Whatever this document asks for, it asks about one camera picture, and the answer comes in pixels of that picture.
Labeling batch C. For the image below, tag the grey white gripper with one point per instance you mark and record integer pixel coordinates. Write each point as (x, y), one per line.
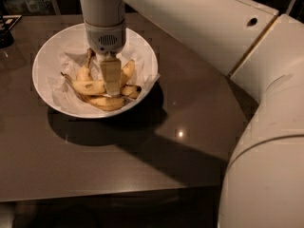
(104, 39)

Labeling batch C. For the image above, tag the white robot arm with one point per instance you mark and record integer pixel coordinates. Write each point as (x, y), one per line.
(261, 51)

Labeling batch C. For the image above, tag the left upright yellow banana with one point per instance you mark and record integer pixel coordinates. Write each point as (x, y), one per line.
(84, 73)

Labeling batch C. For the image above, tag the right spotted yellow banana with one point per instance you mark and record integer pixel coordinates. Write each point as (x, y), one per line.
(131, 91)

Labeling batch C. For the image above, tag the bottom yellow banana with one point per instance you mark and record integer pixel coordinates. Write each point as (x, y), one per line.
(104, 103)

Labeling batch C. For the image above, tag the white bowl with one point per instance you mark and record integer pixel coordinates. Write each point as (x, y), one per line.
(60, 48)

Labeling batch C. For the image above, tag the black object at left edge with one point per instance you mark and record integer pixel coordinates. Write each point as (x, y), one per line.
(7, 22)

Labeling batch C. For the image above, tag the shelf with bottles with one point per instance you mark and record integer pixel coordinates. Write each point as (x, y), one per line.
(29, 7)

